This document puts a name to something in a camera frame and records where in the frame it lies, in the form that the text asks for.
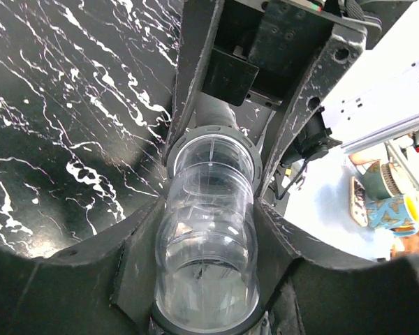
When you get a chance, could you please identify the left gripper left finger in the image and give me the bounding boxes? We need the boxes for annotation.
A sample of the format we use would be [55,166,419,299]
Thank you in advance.
[0,198,165,334]

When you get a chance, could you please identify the patterned mug on far table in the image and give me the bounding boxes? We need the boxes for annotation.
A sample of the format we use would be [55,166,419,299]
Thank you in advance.
[365,195,419,237]

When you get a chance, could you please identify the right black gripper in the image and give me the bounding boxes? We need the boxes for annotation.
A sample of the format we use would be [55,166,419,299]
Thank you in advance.
[162,0,383,198]

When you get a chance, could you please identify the black corrugated hose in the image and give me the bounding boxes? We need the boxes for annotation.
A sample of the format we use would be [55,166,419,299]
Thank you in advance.
[162,92,265,182]

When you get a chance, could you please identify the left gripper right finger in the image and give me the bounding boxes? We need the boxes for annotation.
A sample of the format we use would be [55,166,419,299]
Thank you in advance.
[254,199,419,334]

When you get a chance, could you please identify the clear plastic canister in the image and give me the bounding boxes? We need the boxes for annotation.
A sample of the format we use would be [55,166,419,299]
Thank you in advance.
[154,134,260,334]

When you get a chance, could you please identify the green cup on far table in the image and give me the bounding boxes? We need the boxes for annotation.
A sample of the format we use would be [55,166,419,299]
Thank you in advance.
[363,161,402,200]

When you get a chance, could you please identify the smartphone on far table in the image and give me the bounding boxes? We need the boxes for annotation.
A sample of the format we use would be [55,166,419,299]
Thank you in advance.
[350,177,368,227]

